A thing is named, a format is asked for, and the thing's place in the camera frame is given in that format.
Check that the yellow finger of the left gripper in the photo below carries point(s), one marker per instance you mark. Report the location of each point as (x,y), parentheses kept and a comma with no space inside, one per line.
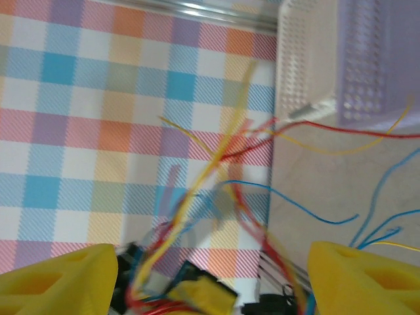
(203,293)

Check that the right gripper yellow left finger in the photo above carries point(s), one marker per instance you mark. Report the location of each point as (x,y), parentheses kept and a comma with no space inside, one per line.
(92,262)

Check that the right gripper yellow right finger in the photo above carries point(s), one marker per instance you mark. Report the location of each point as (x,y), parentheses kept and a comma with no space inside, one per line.
(334,279)

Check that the white perforated plastic basket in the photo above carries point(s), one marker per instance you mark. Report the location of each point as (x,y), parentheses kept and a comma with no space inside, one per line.
(305,49)

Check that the purple perforated plastic basket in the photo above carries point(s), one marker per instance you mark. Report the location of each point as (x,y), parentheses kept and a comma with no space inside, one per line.
(400,49)

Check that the aluminium frame post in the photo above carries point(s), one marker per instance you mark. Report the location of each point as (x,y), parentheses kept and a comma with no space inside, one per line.
(229,16)

